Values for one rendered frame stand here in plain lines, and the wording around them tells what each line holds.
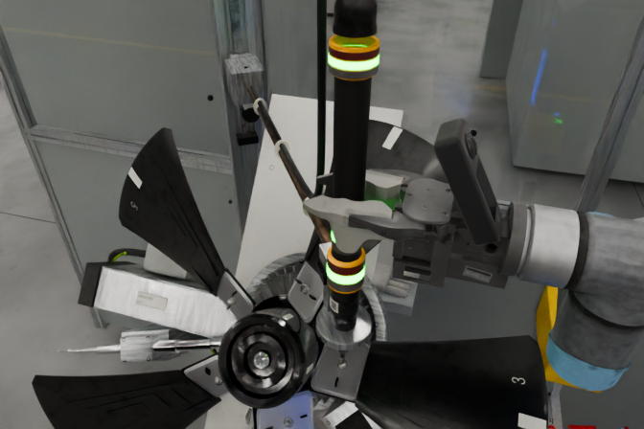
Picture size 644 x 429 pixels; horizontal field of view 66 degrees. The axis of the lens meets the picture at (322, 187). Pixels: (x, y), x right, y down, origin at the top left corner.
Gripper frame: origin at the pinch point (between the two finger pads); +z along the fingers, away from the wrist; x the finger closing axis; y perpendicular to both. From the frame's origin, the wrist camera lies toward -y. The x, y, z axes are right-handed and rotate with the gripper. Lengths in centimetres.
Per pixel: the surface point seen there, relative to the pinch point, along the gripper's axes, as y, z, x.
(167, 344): 37.0, 26.4, 1.3
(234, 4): -3, 36, 55
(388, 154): 5.0, -4.2, 17.2
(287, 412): 34.5, 3.1, -5.3
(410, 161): 4.3, -7.4, 15.2
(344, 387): 28.6, -4.1, -3.2
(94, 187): 67, 103, 70
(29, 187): 148, 240, 152
